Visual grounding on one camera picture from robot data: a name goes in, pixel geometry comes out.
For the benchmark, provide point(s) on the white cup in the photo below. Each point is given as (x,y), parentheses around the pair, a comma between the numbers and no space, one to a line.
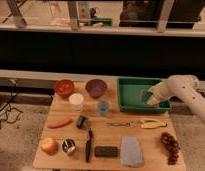
(76,100)

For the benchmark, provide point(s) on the orange carrot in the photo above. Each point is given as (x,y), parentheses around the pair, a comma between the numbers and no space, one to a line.
(59,124)

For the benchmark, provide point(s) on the red bowl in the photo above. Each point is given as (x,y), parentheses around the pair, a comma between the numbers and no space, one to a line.
(64,88)

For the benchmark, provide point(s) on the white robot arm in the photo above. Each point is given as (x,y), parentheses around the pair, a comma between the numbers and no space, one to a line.
(183,87)

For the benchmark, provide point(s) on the blue translucent cup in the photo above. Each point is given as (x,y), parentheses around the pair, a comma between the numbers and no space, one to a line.
(103,108)

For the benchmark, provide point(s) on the green plastic tray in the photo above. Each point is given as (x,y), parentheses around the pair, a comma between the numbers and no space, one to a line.
(129,95)

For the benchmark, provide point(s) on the purple grape bunch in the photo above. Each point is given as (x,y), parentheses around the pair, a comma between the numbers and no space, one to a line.
(172,146)

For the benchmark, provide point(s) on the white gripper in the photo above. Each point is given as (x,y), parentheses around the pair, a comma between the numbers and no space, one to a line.
(159,92)

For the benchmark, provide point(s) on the black rectangular remote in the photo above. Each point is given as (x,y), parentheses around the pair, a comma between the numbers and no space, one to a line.
(106,151)

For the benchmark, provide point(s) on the grey folded cloth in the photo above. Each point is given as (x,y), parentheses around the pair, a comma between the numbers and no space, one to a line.
(130,152)

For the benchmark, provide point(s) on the silver metal can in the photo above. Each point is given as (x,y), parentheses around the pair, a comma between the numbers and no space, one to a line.
(69,146)

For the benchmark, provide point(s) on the yellow banana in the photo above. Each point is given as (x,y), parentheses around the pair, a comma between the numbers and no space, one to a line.
(152,123)

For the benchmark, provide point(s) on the purple bowl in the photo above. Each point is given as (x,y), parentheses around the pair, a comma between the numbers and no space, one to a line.
(96,87)

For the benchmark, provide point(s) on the red yellow apple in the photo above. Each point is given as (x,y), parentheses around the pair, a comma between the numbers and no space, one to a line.
(49,146)

